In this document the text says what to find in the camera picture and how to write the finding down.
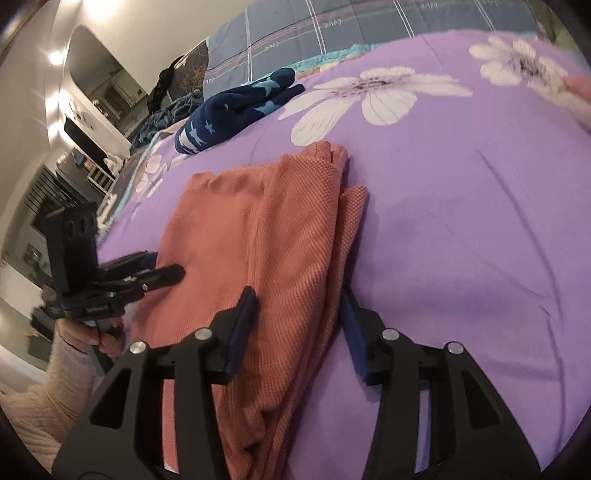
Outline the coral red knit garment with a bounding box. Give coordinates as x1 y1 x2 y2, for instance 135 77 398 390
131 141 368 479

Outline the pink folded clothes stack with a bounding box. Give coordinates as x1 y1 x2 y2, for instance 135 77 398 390
562 75 591 115

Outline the person's left hand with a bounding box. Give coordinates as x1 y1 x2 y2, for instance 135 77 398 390
56 318 125 358

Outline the white shelf rack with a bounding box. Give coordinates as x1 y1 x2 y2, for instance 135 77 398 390
87 165 115 195

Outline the teal fuzzy blanket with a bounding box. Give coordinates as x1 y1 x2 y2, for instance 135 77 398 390
128 89 204 153

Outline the navy star plush garment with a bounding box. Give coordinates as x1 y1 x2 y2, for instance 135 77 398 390
174 68 304 155

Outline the black cloth on pillow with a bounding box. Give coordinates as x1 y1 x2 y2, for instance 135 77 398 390
146 56 183 115

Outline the dark floral pillow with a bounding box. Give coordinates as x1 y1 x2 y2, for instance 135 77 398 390
168 40 209 101

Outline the blue plaid pillow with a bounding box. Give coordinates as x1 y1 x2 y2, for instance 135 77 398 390
204 0 541 96

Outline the purple floral duvet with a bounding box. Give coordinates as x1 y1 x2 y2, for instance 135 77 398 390
99 31 590 466

